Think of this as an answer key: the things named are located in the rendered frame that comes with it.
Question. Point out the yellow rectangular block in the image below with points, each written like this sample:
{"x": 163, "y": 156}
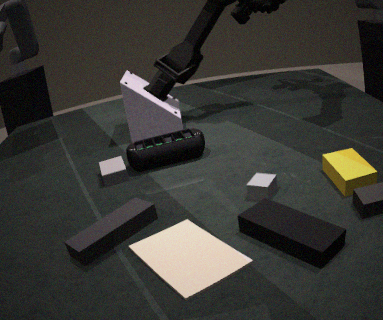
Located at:
{"x": 348, "y": 170}

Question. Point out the cream flat sheet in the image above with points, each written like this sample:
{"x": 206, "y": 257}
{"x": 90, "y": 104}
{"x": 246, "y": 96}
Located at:
{"x": 189, "y": 259}

